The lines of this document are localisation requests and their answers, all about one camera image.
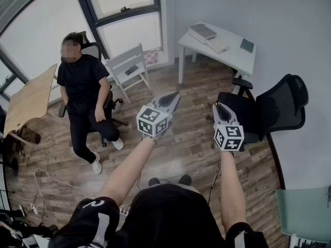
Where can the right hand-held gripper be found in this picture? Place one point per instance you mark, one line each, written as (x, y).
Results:
(230, 138)

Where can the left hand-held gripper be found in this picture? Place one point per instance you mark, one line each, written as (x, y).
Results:
(152, 117)

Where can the person's right forearm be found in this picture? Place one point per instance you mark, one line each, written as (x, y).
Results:
(231, 185)

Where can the person's left forearm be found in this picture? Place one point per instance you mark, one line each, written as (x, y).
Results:
(129, 169)

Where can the black phone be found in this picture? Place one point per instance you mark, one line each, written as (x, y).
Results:
(131, 70)

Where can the white wooden chair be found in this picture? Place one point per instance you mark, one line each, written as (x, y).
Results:
(121, 77)

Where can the black mesh office chair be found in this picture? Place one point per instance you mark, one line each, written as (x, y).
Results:
(279, 107)

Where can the white desk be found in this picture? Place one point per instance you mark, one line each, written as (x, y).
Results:
(232, 58)

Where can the dark green notebook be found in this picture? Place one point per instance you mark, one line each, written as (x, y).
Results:
(247, 45)

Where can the person's dark shoe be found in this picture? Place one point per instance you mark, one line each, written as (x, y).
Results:
(154, 182)
(185, 180)

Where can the person's black shirt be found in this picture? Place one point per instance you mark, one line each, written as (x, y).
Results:
(168, 216)

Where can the white power strip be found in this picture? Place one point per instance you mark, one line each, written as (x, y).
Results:
(123, 211)

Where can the light wooden table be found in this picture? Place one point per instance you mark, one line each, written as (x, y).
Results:
(31, 99)

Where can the brown round container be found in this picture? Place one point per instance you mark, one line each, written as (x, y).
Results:
(33, 136)

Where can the black framed window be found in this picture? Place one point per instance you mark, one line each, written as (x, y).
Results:
(38, 30)

